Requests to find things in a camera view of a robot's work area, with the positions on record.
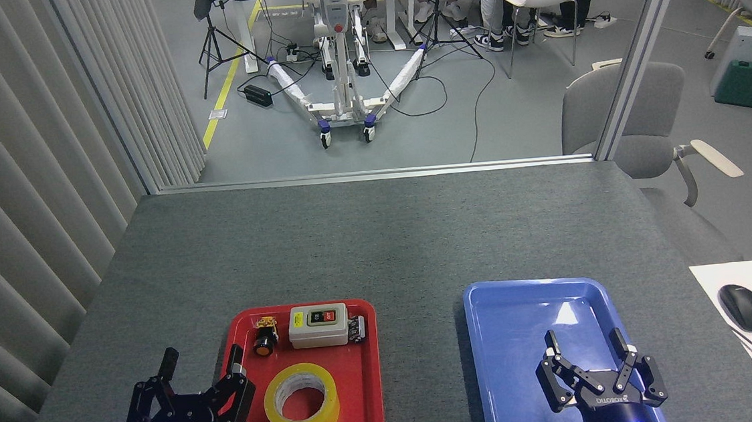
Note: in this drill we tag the orange push button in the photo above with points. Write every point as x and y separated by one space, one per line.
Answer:
265 340

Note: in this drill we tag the blue plastic tray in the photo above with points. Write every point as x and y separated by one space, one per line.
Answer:
513 334

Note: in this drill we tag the black computer mouse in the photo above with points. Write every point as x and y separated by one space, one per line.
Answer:
745 308

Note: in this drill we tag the red plastic tray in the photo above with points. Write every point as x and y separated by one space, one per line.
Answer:
363 386

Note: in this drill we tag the small black terminal connector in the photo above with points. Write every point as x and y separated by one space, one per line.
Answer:
357 328

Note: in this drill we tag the grey office chair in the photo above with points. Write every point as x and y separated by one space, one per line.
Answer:
643 109

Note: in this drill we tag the black power adapter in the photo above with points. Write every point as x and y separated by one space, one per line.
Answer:
257 95

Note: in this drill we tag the black tripod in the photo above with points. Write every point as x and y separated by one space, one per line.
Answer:
436 25
210 46

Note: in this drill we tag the white stand on wheels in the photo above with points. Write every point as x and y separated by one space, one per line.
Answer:
341 73

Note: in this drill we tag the white power strip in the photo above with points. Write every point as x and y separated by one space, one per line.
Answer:
292 53

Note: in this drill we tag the grey switch box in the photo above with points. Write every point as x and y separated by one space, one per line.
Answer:
318 333

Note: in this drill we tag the silver table rail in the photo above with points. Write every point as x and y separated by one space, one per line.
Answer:
380 173

